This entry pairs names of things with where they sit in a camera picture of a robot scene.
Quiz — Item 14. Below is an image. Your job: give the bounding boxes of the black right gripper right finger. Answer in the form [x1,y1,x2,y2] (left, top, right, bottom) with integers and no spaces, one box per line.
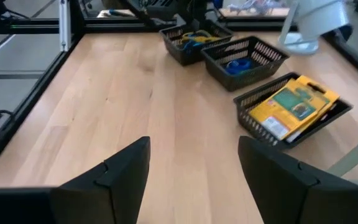
[237,135,354,224]

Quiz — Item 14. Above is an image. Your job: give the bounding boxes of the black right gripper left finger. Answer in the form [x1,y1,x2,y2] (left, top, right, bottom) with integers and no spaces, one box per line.
[50,136,152,224]

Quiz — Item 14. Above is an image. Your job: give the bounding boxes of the black plastic mesh basket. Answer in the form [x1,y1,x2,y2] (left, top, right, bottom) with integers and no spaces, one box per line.
[158,20,234,67]
[200,35,290,93]
[233,72,353,150]

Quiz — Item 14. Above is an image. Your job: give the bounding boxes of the yellow rubber band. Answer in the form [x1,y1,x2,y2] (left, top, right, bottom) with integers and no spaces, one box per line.
[180,30,220,44]

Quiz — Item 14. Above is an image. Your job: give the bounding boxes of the black aluminium frame rails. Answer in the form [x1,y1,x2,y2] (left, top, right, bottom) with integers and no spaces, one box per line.
[0,15,180,35]

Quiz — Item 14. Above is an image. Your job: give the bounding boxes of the silver frame bracket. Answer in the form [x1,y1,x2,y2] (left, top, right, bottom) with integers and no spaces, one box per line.
[59,0,71,52]

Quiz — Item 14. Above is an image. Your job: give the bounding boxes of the white cable bundle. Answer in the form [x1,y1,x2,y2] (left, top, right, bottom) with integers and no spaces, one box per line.
[227,0,289,15]

